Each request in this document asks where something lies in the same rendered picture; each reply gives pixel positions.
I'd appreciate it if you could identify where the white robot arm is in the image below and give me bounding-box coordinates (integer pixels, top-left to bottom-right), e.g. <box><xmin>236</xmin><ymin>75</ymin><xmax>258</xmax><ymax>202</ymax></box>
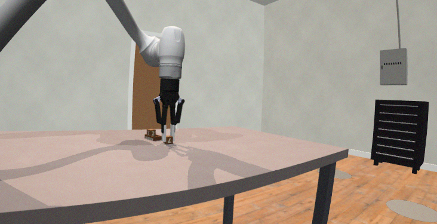
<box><xmin>0</xmin><ymin>0</ymin><xmax>185</xmax><ymax>79</ymax></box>

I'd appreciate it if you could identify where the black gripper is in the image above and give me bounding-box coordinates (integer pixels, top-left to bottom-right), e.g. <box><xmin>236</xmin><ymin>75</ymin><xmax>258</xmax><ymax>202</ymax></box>
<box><xmin>153</xmin><ymin>78</ymin><xmax>185</xmax><ymax>142</ymax></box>

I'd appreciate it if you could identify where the brown wooden number cube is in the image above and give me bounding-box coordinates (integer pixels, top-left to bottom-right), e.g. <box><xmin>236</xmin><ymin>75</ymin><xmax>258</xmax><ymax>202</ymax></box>
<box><xmin>147</xmin><ymin>129</ymin><xmax>156</xmax><ymax>137</ymax></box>
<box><xmin>164</xmin><ymin>136</ymin><xmax>173</xmax><ymax>145</ymax></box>

